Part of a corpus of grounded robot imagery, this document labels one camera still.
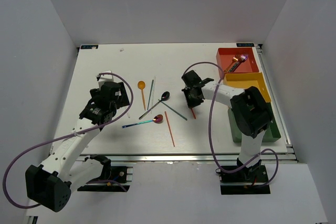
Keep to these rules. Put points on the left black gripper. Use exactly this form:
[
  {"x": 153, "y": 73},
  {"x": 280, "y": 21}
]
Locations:
[{"x": 122, "y": 99}]

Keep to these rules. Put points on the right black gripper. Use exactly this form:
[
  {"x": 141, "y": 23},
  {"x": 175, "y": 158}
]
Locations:
[{"x": 190, "y": 103}]

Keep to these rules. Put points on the dark teal chopstick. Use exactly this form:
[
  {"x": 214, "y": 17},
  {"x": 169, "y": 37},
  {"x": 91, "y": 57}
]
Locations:
[{"x": 173, "y": 110}]

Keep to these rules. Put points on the clear white chopstick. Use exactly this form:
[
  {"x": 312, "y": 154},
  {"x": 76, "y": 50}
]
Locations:
[{"x": 152, "y": 91}]

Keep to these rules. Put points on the gold fork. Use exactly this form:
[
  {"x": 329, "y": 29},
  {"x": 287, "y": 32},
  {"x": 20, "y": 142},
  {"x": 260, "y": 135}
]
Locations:
[{"x": 235, "y": 59}]

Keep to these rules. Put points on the purple fork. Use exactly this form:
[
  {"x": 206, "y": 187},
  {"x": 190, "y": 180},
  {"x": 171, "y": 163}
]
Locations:
[{"x": 243, "y": 58}]

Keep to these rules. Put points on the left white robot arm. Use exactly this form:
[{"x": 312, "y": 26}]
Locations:
[{"x": 52, "y": 182}]

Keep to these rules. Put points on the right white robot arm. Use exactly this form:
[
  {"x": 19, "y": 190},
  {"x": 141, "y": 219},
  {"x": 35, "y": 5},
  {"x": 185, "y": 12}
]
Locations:
[{"x": 250, "y": 110}]

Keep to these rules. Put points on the black spoon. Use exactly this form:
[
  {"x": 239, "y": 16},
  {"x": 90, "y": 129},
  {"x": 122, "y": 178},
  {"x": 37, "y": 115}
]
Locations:
[{"x": 164, "y": 97}]

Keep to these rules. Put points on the orange spoon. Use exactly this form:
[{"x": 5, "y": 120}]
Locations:
[{"x": 141, "y": 86}]

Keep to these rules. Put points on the iridescent rainbow spoon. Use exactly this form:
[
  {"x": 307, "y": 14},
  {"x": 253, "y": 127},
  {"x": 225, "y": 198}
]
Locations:
[{"x": 157, "y": 120}]

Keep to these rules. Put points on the yellow container box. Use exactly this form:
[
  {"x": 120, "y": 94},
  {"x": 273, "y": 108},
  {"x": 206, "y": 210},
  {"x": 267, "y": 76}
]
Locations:
[{"x": 247, "y": 80}]

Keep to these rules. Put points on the left blue table label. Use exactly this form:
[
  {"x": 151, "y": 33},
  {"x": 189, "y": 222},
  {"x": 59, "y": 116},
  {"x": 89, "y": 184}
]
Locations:
[{"x": 88, "y": 47}]

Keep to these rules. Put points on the green container box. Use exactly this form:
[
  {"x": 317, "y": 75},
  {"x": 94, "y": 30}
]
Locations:
[{"x": 272, "y": 133}]

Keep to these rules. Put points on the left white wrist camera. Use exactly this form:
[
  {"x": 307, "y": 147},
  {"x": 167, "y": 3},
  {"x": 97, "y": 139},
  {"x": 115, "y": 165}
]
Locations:
[{"x": 105, "y": 76}]

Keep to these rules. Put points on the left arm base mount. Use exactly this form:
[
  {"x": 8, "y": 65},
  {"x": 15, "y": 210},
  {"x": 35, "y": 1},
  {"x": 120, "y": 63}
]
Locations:
[{"x": 113, "y": 178}]

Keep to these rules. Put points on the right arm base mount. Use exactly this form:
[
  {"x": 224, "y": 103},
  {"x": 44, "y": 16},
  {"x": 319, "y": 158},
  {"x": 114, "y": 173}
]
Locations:
[{"x": 240, "y": 184}]

